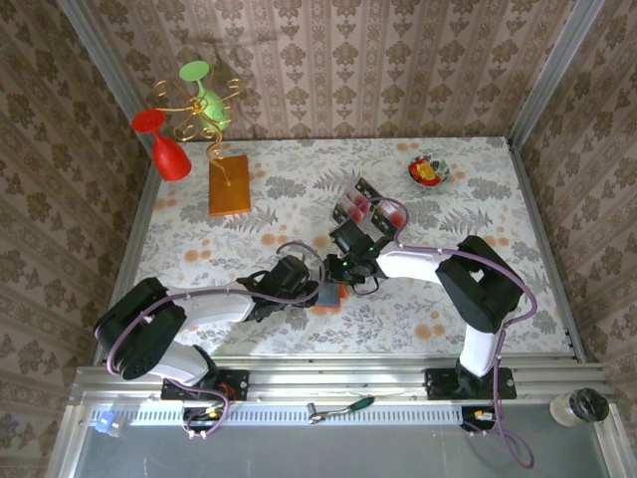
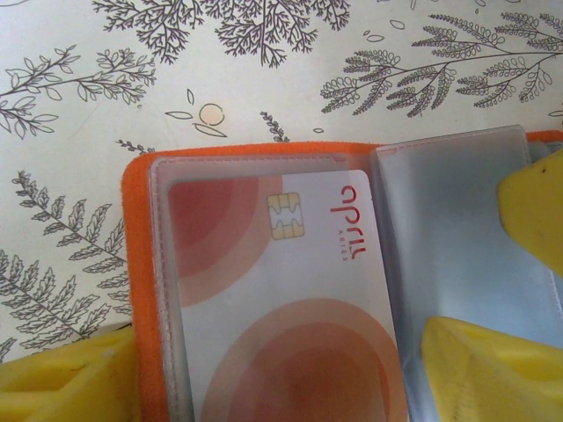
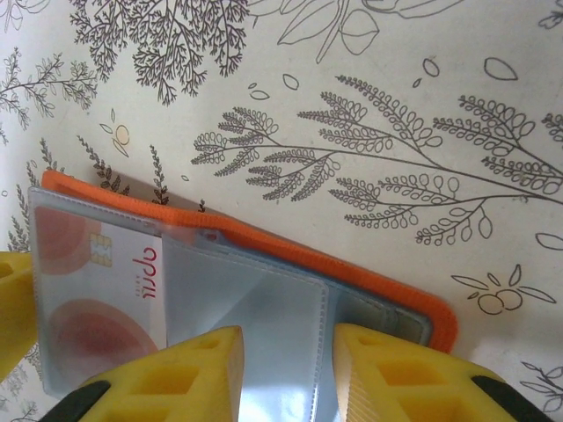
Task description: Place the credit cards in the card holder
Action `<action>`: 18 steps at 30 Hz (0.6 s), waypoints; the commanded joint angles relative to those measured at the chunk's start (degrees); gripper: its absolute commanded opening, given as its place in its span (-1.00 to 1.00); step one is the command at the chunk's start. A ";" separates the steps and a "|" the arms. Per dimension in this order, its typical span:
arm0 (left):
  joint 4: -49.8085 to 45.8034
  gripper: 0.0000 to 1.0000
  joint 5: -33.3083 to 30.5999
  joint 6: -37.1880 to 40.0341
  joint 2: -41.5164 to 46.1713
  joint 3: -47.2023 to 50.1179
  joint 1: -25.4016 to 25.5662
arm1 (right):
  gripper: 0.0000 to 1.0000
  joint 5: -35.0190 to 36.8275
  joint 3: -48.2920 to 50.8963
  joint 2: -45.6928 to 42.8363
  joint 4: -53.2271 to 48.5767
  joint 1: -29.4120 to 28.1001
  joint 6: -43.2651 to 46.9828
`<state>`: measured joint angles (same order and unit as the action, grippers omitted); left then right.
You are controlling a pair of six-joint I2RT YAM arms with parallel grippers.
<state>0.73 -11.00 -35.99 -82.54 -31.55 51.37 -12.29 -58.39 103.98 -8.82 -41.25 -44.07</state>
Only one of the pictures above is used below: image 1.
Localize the orange card holder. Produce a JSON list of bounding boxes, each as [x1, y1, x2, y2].
[[317, 281, 350, 309]]

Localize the gold wire rack wooden base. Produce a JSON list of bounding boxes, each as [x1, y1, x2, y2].
[[151, 69, 252, 218]]

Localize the green wine glass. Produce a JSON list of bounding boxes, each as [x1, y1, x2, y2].
[[178, 60, 234, 131]]

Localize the yellow connector with wires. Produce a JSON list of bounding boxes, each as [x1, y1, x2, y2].
[[460, 402, 502, 439], [178, 385, 238, 442]]

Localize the aluminium frame post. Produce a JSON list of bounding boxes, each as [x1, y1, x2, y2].
[[505, 0, 608, 150], [54, 0, 158, 160]]

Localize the small patterned bowl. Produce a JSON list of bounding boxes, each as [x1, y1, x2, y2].
[[407, 153, 452, 188]]

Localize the red wine glass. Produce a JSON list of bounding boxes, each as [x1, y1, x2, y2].
[[130, 109, 193, 181]]

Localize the aluminium table edge rail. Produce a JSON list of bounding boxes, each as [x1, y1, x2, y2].
[[94, 148, 163, 364], [507, 138, 588, 364]]

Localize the ratchet wrench green handle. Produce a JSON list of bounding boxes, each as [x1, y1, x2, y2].
[[307, 395, 377, 425]]

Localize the red circle card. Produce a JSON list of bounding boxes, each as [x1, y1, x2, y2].
[[342, 191, 372, 213], [331, 203, 369, 225], [372, 201, 405, 233]]

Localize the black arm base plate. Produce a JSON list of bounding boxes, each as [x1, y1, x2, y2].
[[161, 367, 250, 402], [425, 366, 517, 400]]

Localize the white slotted cable duct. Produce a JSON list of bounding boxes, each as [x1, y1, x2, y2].
[[89, 400, 467, 427]]

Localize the aluminium base beam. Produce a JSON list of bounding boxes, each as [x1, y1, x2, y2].
[[74, 356, 613, 405]]

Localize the grey metal platform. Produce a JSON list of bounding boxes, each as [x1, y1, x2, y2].
[[64, 405, 613, 478]]

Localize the red yellow fruit pieces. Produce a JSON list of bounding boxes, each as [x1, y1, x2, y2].
[[410, 157, 442, 184]]

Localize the clear jar black lid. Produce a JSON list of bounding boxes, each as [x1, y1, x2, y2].
[[549, 387, 611, 428]]

